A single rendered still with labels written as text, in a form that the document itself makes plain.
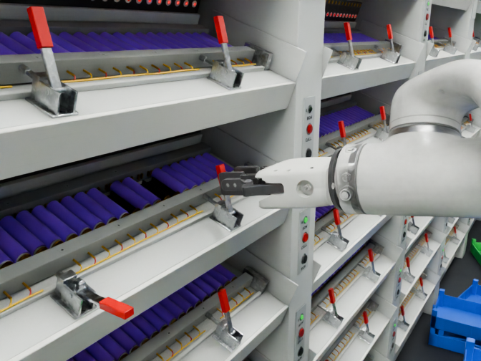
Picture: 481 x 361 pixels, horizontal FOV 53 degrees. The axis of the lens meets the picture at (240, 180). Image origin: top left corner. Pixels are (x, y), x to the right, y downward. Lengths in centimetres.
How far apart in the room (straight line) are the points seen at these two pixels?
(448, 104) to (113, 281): 41
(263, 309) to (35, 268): 46
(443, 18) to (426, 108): 160
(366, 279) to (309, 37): 81
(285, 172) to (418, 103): 17
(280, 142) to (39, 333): 48
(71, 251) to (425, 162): 39
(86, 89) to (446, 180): 37
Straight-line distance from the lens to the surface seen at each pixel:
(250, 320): 86
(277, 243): 88
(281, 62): 80
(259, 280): 90
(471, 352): 143
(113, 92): 54
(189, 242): 65
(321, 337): 118
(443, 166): 53
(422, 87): 55
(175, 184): 73
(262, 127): 83
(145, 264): 60
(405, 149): 55
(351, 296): 135
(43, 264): 54
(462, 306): 236
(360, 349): 151
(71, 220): 62
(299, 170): 58
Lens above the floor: 122
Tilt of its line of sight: 17 degrees down
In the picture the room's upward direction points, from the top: straight up
